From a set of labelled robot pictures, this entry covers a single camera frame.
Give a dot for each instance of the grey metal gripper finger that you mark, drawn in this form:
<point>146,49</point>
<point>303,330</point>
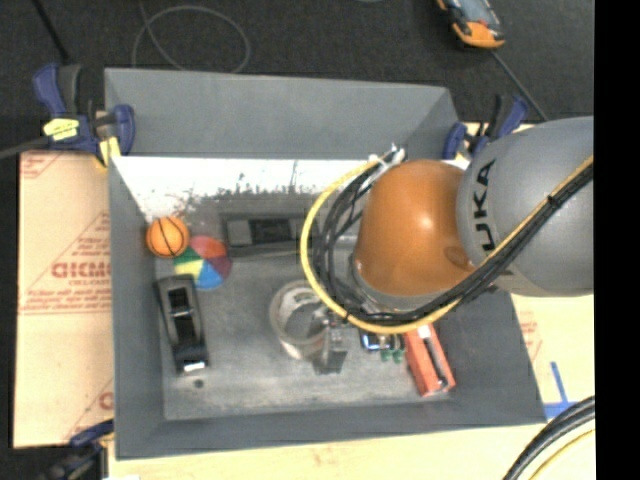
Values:
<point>338,353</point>
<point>321,355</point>

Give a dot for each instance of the multicolour ball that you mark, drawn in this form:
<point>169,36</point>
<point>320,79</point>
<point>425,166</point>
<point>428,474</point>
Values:
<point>212,268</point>

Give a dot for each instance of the orange toy basketball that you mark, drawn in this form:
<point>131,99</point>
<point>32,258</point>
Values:
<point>167,237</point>

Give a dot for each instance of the brown cardboard board, red print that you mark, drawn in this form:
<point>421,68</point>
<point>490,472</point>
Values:
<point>60,328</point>

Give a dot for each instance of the black tape dispenser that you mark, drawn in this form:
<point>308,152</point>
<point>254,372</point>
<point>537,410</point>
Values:
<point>182,318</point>

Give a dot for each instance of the grey metal bin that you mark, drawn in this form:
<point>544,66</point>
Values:
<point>260,118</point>

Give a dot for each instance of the black flat block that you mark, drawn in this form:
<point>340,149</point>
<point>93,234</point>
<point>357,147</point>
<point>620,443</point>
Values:
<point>260,230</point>

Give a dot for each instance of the clear tape roll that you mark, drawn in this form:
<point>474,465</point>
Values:
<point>292,338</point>

